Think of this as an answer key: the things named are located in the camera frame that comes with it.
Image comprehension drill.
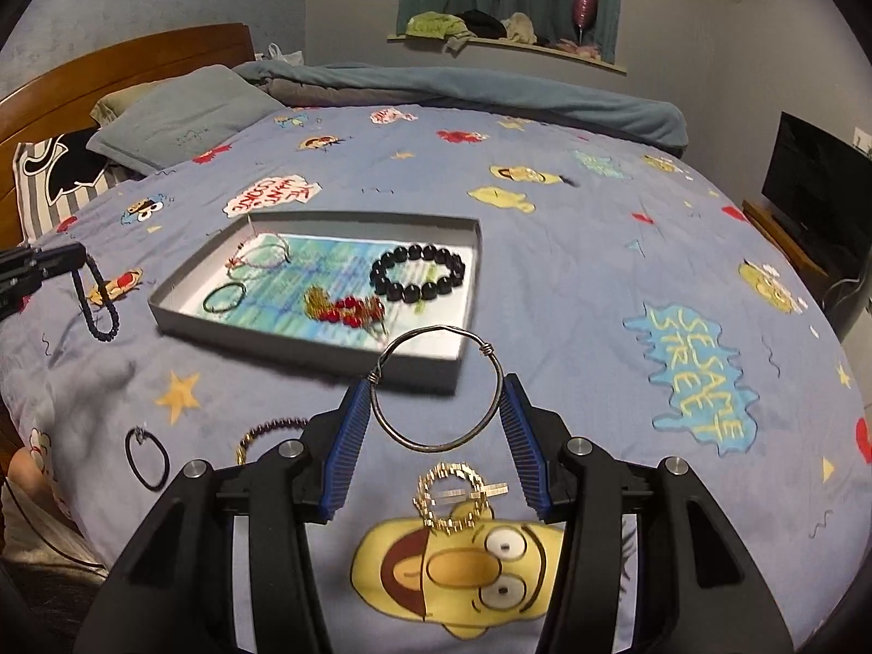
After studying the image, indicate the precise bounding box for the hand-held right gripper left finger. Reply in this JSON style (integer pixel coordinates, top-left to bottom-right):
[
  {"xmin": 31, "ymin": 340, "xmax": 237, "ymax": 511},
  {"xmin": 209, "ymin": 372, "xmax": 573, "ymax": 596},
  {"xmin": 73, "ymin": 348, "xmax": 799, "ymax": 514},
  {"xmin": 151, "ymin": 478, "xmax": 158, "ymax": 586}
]
[{"xmin": 71, "ymin": 380, "xmax": 376, "ymax": 654}]

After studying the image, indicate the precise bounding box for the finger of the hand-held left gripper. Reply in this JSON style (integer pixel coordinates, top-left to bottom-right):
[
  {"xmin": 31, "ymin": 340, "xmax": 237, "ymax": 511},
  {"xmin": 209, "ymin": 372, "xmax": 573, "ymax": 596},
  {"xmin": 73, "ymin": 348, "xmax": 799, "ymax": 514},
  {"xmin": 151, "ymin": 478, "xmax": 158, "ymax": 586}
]
[
  {"xmin": 0, "ymin": 243, "xmax": 88, "ymax": 287},
  {"xmin": 0, "ymin": 284, "xmax": 32, "ymax": 320}
]

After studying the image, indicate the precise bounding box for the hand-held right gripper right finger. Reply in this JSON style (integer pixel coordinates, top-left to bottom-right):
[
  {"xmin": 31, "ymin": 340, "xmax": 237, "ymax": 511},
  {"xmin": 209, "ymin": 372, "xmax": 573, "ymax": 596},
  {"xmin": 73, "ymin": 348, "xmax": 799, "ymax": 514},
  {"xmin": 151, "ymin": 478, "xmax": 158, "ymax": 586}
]
[{"xmin": 499, "ymin": 372, "xmax": 800, "ymax": 654}]

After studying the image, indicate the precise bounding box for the black braided bracelet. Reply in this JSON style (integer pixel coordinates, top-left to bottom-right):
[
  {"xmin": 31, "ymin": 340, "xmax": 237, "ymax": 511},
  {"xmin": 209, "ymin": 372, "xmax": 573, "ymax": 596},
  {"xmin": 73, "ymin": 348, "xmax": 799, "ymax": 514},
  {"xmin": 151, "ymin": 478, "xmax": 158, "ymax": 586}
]
[{"xmin": 71, "ymin": 255, "xmax": 122, "ymax": 343}]

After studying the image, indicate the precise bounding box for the gold ring hair clip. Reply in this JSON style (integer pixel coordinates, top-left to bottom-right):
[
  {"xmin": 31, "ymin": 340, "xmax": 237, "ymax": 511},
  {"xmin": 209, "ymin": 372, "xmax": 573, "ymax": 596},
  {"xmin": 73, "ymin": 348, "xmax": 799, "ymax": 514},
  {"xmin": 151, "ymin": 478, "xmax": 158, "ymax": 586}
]
[{"xmin": 414, "ymin": 463, "xmax": 510, "ymax": 536}]

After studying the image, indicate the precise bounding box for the silver wire bangle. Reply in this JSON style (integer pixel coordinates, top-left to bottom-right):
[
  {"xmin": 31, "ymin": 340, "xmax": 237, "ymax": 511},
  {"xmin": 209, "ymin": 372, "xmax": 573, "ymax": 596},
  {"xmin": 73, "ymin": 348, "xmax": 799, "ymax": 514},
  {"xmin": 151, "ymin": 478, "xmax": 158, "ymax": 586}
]
[{"xmin": 371, "ymin": 327, "xmax": 505, "ymax": 452}]

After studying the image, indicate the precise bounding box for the grey cardboard box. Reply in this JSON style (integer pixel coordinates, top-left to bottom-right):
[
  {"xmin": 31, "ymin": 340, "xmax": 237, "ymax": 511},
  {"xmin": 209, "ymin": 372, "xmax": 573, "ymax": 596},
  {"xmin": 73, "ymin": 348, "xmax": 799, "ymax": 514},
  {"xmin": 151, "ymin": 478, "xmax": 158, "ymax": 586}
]
[{"xmin": 148, "ymin": 210, "xmax": 483, "ymax": 396}]

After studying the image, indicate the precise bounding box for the red bead gold bracelet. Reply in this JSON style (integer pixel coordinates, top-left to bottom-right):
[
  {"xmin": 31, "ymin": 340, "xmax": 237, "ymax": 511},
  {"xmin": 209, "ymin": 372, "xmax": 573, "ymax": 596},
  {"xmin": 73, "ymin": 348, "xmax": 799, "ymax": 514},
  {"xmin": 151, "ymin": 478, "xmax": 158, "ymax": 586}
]
[{"xmin": 303, "ymin": 286, "xmax": 389, "ymax": 338}]

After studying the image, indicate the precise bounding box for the thin dark hair tie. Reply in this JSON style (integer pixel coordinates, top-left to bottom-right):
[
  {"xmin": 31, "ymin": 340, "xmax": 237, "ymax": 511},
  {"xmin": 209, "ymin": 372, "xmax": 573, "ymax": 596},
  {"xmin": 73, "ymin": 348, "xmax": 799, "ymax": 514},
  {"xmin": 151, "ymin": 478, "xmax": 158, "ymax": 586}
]
[{"xmin": 203, "ymin": 281, "xmax": 247, "ymax": 316}]

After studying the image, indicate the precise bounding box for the large black bead bracelet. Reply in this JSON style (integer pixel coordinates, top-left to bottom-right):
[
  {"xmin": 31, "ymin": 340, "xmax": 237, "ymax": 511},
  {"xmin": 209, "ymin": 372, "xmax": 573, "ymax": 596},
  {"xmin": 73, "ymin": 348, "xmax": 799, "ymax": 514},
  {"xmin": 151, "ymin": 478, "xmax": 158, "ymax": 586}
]
[{"xmin": 370, "ymin": 244, "xmax": 468, "ymax": 305}]

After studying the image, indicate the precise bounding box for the striped cartoon pillow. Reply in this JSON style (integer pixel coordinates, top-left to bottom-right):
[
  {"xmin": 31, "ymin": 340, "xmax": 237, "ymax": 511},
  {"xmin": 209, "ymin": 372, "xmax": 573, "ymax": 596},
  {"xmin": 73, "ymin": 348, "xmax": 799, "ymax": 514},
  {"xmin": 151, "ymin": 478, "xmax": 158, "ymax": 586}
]
[{"xmin": 14, "ymin": 132, "xmax": 130, "ymax": 246}]

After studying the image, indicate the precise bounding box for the olive pillow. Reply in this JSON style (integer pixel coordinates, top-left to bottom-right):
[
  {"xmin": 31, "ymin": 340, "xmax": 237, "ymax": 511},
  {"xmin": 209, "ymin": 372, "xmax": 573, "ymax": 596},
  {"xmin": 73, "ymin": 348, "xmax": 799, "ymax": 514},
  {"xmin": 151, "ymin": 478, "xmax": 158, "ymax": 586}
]
[{"xmin": 92, "ymin": 78, "xmax": 168, "ymax": 127}]

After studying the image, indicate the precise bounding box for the blue cartoon printed blanket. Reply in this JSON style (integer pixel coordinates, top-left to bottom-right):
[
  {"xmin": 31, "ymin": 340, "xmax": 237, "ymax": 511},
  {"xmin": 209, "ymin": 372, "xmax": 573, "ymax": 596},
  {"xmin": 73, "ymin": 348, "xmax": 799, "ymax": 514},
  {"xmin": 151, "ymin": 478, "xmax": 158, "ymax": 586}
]
[{"xmin": 0, "ymin": 104, "xmax": 872, "ymax": 654}]

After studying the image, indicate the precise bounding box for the blue-green printed paper sheet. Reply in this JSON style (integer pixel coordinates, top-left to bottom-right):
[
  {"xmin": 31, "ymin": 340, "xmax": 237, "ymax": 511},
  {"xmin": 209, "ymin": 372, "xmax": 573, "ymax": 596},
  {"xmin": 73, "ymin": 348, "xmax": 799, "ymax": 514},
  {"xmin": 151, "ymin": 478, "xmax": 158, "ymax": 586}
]
[{"xmin": 197, "ymin": 232, "xmax": 471, "ymax": 362}]

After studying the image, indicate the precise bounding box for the person's bare leg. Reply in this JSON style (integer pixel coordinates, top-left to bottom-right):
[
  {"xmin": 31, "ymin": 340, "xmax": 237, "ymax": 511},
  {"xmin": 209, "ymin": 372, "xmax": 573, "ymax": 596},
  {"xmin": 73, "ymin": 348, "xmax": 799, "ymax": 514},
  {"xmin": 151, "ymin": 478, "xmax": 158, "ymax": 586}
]
[{"xmin": 0, "ymin": 446, "xmax": 49, "ymax": 512}]

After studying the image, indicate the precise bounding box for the grey-blue pillow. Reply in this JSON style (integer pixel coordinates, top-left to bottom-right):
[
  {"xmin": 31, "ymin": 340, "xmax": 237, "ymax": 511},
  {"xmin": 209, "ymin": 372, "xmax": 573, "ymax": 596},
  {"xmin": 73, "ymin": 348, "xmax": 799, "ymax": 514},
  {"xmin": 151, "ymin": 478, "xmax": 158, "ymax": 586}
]
[{"xmin": 86, "ymin": 64, "xmax": 283, "ymax": 174}]

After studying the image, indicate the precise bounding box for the wooden headboard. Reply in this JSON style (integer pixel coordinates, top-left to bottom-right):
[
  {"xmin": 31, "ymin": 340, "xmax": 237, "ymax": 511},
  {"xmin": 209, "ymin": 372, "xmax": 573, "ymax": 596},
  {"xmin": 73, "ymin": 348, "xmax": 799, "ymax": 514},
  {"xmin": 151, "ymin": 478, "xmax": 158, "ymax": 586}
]
[{"xmin": 0, "ymin": 22, "xmax": 255, "ymax": 246}]

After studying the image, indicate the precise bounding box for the grey folded blanket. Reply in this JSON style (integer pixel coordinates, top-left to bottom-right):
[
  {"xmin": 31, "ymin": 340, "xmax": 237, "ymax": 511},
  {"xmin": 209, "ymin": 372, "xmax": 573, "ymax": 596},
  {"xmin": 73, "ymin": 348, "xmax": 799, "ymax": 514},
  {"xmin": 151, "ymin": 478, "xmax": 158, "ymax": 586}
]
[{"xmin": 265, "ymin": 78, "xmax": 355, "ymax": 108}]

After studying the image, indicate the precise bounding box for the wooden television stand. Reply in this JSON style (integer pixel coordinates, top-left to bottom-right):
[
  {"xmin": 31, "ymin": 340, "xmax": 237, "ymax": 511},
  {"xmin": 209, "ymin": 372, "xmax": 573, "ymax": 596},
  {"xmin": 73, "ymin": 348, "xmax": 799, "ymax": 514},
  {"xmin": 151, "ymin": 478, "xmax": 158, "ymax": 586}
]
[{"xmin": 741, "ymin": 199, "xmax": 832, "ymax": 280}]

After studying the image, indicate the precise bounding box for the teal folded duvet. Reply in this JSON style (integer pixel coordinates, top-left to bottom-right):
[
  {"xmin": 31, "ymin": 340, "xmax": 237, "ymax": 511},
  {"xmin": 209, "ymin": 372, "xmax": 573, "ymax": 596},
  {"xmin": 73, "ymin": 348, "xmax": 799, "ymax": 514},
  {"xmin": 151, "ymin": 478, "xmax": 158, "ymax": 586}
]
[{"xmin": 232, "ymin": 60, "xmax": 688, "ymax": 158}]

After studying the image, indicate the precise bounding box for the black television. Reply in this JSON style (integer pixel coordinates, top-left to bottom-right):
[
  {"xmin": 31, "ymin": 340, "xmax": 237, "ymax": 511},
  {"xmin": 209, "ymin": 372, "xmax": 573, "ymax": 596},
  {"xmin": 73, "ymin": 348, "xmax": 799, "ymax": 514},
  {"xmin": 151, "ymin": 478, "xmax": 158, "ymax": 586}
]
[{"xmin": 761, "ymin": 111, "xmax": 872, "ymax": 274}]

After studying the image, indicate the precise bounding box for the window sill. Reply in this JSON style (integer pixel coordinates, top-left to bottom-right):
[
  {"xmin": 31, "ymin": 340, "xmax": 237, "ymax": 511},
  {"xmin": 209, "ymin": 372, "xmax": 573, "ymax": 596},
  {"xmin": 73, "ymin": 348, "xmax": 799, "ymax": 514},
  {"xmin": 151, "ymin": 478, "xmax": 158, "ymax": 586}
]
[{"xmin": 387, "ymin": 33, "xmax": 628, "ymax": 76}]

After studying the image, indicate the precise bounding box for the beige cloth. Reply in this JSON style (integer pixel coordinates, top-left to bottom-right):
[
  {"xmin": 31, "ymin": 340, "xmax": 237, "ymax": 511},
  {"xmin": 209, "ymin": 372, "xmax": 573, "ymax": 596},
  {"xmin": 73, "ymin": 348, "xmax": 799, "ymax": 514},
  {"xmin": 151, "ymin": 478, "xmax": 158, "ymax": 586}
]
[{"xmin": 502, "ymin": 11, "xmax": 539, "ymax": 45}]

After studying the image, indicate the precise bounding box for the black cloth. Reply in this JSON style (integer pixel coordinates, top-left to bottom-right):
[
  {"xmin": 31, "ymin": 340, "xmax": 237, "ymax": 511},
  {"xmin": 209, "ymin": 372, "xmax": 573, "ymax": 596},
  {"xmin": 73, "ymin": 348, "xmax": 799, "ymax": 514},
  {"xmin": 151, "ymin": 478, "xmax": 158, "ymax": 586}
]
[{"xmin": 455, "ymin": 9, "xmax": 508, "ymax": 40}]

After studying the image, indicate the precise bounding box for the green cloth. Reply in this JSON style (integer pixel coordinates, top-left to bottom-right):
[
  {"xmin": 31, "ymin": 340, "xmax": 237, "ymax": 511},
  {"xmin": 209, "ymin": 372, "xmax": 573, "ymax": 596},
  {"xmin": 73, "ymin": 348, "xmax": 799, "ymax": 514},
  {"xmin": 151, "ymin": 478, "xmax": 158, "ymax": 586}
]
[{"xmin": 405, "ymin": 11, "xmax": 474, "ymax": 54}]

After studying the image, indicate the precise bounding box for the dark purple bead bracelet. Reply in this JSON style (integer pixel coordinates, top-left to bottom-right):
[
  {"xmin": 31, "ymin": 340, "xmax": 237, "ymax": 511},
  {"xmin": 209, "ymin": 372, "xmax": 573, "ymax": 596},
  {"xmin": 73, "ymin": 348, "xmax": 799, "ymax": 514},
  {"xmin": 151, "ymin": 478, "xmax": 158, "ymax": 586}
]
[{"xmin": 236, "ymin": 417, "xmax": 311, "ymax": 468}]

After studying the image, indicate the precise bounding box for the black hair tie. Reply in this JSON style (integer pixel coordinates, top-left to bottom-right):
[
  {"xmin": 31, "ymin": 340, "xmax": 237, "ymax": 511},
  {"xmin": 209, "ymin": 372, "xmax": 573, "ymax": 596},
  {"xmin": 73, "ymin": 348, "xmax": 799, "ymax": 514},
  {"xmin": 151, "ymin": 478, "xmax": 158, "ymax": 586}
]
[{"xmin": 124, "ymin": 426, "xmax": 169, "ymax": 492}]

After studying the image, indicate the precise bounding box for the white cable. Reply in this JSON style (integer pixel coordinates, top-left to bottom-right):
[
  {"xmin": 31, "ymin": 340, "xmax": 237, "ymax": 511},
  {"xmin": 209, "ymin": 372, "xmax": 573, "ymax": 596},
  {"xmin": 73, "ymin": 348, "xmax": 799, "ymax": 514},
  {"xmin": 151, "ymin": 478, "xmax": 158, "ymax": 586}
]
[{"xmin": 821, "ymin": 276, "xmax": 866, "ymax": 314}]

